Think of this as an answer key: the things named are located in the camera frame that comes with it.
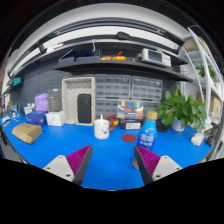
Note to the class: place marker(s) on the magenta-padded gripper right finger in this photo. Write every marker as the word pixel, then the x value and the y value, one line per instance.
pixel 156 166

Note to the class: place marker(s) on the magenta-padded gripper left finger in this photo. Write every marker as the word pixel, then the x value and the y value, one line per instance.
pixel 68 166

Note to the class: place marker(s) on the blue drink bottle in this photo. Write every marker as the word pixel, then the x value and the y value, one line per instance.
pixel 147 133

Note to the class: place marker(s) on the flat round red coaster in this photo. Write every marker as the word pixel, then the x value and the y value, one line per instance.
pixel 129 138

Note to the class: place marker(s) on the black flat case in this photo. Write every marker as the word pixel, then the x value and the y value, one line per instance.
pixel 161 126

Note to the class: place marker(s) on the white printed mug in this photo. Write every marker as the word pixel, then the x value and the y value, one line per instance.
pixel 101 131

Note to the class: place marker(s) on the small white adapter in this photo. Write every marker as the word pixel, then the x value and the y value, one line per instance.
pixel 197 139

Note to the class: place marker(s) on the white carton box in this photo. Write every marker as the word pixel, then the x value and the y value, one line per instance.
pixel 55 118

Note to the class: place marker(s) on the brown cardboard box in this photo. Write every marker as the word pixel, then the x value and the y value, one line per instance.
pixel 26 132

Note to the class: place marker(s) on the blue carton box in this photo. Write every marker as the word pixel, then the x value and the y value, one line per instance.
pixel 36 118

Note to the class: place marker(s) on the white spoon in mug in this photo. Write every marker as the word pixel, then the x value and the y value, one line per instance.
pixel 101 118

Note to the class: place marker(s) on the black rectangular speaker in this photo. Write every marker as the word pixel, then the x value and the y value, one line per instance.
pixel 84 108

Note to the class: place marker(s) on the grey small-parts drawer cabinet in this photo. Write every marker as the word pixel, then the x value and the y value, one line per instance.
pixel 151 106
pixel 146 88
pixel 113 86
pixel 106 107

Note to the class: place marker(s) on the green potted plant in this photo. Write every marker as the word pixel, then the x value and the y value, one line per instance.
pixel 180 108

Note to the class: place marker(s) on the clear case with coloured parts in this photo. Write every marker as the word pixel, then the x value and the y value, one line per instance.
pixel 130 109

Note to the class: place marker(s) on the beige perforated tray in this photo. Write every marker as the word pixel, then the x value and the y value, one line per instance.
pixel 70 100

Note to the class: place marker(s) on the dark grey upright box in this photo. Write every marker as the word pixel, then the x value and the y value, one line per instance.
pixel 55 100

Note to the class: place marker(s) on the white shelf unit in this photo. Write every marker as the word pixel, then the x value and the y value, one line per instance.
pixel 208 83

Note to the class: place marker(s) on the teal small object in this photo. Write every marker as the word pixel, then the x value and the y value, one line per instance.
pixel 16 81

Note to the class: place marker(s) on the yellow meter with red leads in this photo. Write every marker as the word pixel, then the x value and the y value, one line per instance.
pixel 113 58

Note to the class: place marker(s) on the black wall shelf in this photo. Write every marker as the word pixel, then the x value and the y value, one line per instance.
pixel 123 65

